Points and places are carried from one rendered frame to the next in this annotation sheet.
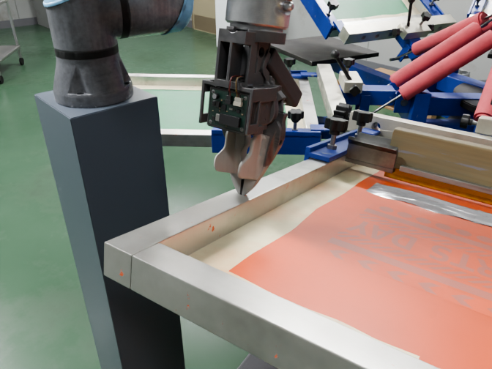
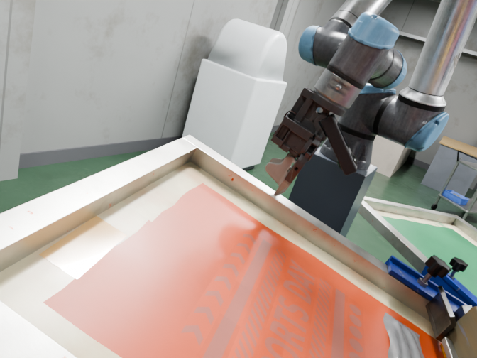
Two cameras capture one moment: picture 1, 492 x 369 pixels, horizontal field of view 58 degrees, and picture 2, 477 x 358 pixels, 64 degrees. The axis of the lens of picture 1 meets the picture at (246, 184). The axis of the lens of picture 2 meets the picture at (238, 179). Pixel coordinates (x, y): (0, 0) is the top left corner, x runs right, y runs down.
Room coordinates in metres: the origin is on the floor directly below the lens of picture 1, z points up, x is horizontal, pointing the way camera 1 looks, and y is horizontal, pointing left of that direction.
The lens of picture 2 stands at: (0.16, -0.63, 1.45)
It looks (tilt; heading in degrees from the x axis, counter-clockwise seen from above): 20 degrees down; 67
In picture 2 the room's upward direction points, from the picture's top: 18 degrees clockwise
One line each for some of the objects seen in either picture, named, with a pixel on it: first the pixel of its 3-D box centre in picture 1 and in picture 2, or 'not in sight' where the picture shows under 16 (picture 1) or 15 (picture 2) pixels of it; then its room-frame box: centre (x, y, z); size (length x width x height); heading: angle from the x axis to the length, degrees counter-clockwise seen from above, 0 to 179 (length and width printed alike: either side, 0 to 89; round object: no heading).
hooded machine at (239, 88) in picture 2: not in sight; (239, 97); (1.61, 3.46, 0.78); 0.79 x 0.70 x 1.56; 42
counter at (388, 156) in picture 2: not in sight; (390, 144); (5.36, 5.13, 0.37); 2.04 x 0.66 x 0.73; 42
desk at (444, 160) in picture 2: not in sight; (452, 165); (6.33, 4.48, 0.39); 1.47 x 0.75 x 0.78; 42
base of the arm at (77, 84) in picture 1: (91, 70); (350, 143); (0.87, 0.30, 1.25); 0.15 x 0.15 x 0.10
